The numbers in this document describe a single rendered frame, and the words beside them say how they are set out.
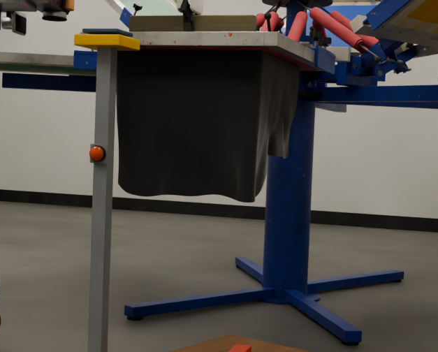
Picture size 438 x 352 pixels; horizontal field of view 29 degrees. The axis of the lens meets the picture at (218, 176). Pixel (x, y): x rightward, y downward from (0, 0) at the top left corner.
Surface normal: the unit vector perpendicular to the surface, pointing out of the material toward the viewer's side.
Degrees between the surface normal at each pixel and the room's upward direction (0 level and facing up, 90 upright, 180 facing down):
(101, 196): 90
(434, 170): 90
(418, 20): 148
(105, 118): 90
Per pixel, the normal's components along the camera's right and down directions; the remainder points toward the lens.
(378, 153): -0.31, 0.04
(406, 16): 0.32, 0.88
